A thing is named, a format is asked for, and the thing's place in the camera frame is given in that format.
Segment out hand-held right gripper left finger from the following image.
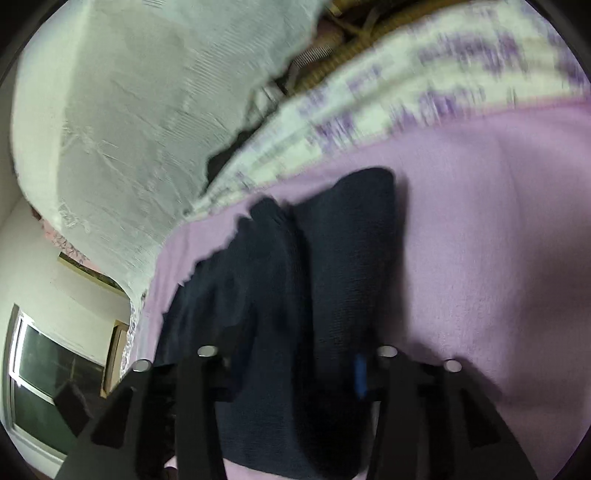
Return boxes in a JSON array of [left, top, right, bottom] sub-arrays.
[[55, 344, 237, 480]]

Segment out pink blanket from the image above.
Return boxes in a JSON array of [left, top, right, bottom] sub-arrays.
[[136, 99, 591, 480]]

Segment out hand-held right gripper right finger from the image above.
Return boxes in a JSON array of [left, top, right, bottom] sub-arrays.
[[353, 344, 539, 480]]

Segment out dark navy knit garment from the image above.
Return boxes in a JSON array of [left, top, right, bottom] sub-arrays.
[[152, 167, 403, 480]]

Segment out wooden picture frame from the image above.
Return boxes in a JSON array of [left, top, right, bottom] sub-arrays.
[[58, 251, 126, 297]]

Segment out window with white frame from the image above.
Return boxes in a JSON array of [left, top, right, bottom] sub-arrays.
[[7, 305, 131, 462]]

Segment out wicker furniture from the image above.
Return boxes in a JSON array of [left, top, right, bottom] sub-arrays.
[[259, 0, 444, 99]]

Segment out white lace curtain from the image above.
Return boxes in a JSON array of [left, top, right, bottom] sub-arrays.
[[11, 0, 334, 301]]

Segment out white purple floral bedsheet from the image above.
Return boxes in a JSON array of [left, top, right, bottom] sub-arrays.
[[185, 0, 591, 222]]

